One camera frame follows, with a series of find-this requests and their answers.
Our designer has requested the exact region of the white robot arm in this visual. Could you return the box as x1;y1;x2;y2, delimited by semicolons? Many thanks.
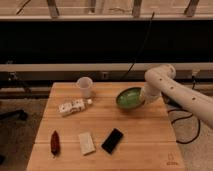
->
140;64;213;129

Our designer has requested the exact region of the black rectangular phone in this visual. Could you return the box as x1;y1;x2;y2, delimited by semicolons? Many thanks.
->
101;128;123;154

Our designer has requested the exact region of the white rectangular block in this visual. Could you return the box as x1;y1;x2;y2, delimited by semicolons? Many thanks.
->
78;132;95;155

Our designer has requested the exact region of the green ceramic bowl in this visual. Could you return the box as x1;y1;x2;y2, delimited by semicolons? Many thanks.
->
116;87;145;110

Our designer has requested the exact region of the black robot cable on floor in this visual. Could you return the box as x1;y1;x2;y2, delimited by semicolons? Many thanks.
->
162;94;202;145

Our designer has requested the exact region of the black hanging cable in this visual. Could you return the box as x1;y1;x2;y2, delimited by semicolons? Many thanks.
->
119;11;156;81

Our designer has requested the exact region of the black office chair base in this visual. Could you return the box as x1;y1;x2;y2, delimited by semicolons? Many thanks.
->
0;110;28;121

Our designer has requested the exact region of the dark red oblong object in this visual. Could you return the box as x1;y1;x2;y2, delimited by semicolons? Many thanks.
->
50;131;60;156

